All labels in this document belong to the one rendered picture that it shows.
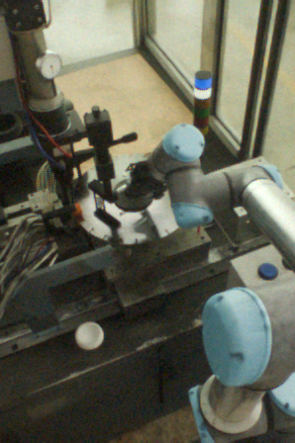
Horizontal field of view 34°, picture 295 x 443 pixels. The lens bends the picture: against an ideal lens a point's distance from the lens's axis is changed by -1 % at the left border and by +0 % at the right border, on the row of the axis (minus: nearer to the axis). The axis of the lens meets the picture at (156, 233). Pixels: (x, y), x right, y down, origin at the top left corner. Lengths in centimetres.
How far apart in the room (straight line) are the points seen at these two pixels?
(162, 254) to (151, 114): 73
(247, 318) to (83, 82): 162
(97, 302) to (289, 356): 81
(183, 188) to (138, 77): 120
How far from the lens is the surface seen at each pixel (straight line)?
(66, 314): 132
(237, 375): 59
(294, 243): 75
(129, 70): 211
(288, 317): 58
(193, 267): 137
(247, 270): 121
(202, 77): 132
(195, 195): 91
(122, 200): 126
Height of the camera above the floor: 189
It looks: 52 degrees down
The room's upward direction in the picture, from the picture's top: 3 degrees counter-clockwise
